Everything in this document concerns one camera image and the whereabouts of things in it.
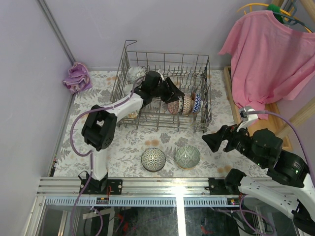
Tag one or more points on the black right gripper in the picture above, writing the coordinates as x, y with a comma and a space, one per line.
228, 132

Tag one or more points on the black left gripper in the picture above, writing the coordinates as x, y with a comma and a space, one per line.
163, 89

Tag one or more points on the pink scale patterned bowl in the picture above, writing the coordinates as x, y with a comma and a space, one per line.
173, 107

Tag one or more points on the brown lattice patterned bowl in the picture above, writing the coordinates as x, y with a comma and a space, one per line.
188, 104

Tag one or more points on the blue zigzag bowl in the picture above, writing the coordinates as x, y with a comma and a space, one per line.
197, 104

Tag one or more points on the grey dotted bowl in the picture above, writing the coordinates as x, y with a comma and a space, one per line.
128, 88

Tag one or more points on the yellow floral bowl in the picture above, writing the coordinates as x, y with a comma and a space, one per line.
133, 115

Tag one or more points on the black patterned bowl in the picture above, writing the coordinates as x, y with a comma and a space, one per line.
153, 159

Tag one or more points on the white bowl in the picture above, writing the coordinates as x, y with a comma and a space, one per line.
181, 105

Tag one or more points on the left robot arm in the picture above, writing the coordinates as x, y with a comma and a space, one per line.
99, 128

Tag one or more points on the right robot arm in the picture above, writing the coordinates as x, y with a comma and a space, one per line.
287, 169

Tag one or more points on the green diamond patterned bowl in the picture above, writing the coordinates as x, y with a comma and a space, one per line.
187, 157

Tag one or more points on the floral table mat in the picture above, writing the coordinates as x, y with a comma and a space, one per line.
152, 128

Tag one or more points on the pink t-shirt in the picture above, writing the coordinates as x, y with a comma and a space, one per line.
269, 61

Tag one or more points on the purple crumpled cloth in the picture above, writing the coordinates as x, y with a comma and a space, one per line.
78, 79

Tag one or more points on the yellow clothes hanger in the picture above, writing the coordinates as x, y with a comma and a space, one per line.
292, 9

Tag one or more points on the teal clothes hanger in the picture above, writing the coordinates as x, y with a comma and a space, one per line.
284, 18

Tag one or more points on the grey wire dish rack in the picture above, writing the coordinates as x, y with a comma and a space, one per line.
182, 74

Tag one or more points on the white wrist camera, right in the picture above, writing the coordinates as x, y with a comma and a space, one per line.
247, 119

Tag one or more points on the slotted cable duct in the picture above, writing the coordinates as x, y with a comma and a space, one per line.
143, 201

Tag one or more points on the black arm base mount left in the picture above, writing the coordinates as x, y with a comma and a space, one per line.
104, 186

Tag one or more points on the corner aluminium post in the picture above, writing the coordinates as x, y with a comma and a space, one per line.
56, 30

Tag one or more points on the aluminium frame rail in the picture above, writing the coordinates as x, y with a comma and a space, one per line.
131, 186

